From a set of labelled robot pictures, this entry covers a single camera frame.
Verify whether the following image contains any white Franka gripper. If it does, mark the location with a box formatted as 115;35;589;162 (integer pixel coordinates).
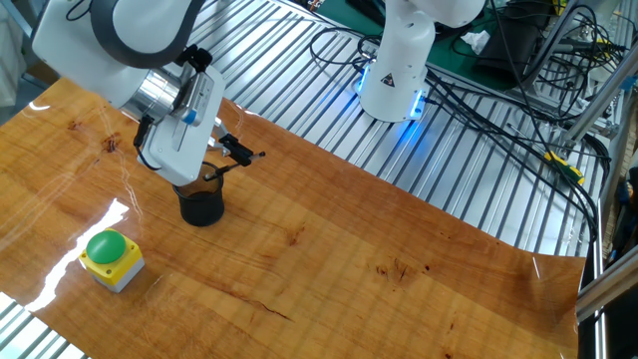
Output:
134;64;255;187

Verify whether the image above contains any black and clear pen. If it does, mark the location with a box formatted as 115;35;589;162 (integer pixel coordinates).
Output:
202;151;267;181

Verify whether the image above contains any black mesh pen holder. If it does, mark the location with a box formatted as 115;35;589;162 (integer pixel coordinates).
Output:
171;162;226;228

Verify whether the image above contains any glossy wood pattern mat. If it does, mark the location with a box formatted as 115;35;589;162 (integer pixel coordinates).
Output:
0;77;587;359

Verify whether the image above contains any yellow box green push button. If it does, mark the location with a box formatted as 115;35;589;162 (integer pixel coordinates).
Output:
78;228;147;294

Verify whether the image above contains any green cutting mat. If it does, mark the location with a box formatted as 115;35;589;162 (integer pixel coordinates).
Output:
316;0;530;92

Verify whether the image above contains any crumpled white tissue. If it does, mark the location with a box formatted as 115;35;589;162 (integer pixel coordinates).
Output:
460;29;492;56

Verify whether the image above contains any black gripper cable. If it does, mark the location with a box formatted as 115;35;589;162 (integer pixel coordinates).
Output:
133;115;163;173

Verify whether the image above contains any black cable bundle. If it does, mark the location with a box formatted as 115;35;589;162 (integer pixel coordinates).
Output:
308;24;600;243

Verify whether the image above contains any yellow green handle screwdriver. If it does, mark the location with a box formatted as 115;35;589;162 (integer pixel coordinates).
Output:
506;123;586;186

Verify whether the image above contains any slanted aluminium frame beam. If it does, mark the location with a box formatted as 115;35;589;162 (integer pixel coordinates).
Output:
562;54;638;146

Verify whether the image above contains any thick aluminium frame beam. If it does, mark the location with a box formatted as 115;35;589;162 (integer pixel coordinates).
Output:
576;258;638;323

